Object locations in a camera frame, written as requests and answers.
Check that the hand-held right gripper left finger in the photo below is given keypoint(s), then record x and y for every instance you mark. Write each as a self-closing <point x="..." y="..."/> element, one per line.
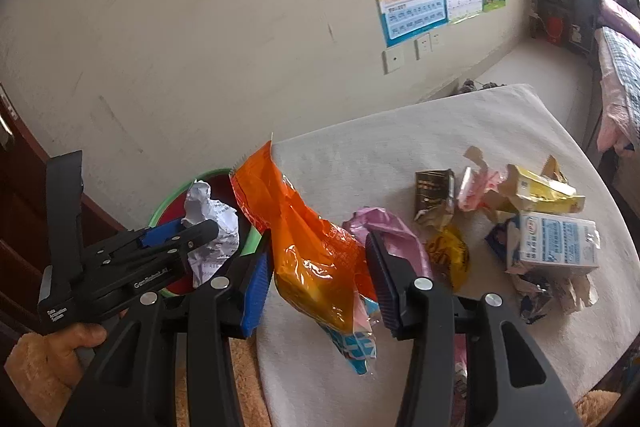
<point x="255" y="292"/>

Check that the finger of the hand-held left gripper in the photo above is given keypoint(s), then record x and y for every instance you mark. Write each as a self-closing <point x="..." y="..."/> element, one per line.
<point x="162" y="231"/>
<point x="192" y="239"/>

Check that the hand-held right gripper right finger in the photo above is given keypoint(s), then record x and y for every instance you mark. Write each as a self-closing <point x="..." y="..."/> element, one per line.
<point x="382" y="277"/>

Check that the green and red waste bin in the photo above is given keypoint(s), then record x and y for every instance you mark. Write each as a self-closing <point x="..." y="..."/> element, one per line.
<point x="170" y="202"/>

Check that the white paper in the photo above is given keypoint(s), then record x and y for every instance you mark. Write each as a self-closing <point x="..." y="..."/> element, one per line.
<point x="217" y="212"/>

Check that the pink snack packet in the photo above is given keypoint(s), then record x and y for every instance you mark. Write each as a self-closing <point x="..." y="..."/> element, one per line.
<point x="385" y="222"/>

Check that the orange snack packet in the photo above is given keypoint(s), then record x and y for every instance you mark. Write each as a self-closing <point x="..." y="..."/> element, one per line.
<point x="295" y="252"/>

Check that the person's left hand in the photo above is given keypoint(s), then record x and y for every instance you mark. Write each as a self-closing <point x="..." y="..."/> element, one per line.
<point x="85" y="337"/>

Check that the brown wooden door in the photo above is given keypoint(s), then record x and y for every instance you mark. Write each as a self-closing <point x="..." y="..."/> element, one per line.
<point x="25" y="187"/>

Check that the yellow round wrapper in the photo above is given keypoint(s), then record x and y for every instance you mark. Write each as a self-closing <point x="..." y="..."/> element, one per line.
<point x="447" y="257"/>

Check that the blue checked white wrapper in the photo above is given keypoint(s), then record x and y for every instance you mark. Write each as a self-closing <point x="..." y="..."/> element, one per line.
<point x="352" y="347"/>

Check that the brown foil wrapper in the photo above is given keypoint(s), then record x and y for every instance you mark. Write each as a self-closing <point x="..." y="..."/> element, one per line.
<point x="432" y="192"/>

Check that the pink and white wrapper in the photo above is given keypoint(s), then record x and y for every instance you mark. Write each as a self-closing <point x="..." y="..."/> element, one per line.
<point x="475" y="187"/>

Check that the white tablecloth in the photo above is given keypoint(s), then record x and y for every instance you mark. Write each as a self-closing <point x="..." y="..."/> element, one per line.
<point x="380" y="147"/>

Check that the white and blue carton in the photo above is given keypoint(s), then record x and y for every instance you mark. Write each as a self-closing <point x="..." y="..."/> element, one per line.
<point x="555" y="239"/>

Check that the yellow cardboard box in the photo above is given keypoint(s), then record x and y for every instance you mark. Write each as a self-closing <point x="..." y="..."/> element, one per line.
<point x="542" y="192"/>

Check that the beige crumpled paper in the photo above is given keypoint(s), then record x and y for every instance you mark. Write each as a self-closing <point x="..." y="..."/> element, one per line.
<point x="575" y="289"/>

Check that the pink cloth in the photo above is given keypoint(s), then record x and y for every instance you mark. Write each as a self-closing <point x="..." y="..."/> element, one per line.
<point x="612" y="107"/>

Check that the red container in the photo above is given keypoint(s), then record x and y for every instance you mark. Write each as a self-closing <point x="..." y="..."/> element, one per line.
<point x="555" y="29"/>

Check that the purple pillow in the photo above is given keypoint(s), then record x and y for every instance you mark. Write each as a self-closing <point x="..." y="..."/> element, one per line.
<point x="620" y="14"/>

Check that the white wall socket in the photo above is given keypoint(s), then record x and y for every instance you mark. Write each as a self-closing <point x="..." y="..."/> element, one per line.
<point x="437" y="41"/>
<point x="422" y="47"/>
<point x="393" y="61"/>

